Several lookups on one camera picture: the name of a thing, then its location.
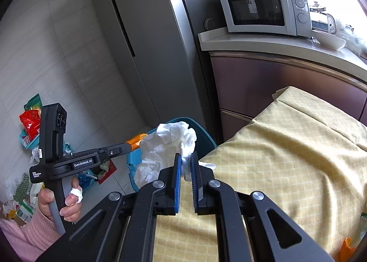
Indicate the orange peel piece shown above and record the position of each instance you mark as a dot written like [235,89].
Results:
[137,141]
[346,249]

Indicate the red snack packet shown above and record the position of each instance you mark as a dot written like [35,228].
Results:
[30,123]

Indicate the person's left forearm pink sleeve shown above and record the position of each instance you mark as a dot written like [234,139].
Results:
[31,230]

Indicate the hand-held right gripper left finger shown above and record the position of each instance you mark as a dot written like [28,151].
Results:
[177,184]

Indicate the blue white wrapper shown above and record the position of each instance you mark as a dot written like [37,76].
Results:
[85,180]

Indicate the white tissue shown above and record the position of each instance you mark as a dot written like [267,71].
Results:
[160,150]

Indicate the silver refrigerator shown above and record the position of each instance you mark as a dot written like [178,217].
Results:
[154,38]

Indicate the teal plastic waste bin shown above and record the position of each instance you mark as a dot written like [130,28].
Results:
[205,141]

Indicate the white microwave oven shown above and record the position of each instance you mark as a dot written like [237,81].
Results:
[258,9]

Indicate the large white bowl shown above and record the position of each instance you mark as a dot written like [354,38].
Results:
[329,40]

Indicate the brown kitchen counter cabinet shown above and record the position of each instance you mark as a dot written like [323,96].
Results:
[258,78]

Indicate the person's left hand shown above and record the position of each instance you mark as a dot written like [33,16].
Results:
[73,201]

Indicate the green snack packet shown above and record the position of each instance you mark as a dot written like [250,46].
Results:
[33,103]

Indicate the yellow diamond pattern tablecloth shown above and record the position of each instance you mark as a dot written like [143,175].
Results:
[286,164]

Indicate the glass electric kettle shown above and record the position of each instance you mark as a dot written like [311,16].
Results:
[322,20]

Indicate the red flat wrapper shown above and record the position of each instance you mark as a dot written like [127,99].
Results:
[107,171]

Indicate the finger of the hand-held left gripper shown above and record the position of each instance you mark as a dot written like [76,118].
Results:
[114,150]

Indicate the clear crumpled plastic bags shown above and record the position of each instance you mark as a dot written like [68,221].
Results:
[354,35]

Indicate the teal cardboard box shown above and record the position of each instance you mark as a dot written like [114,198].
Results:
[28,141]

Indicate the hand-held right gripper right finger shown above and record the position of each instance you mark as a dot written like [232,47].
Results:
[194,184]

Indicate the pile of mixed wrappers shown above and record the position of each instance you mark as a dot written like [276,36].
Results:
[20,196]

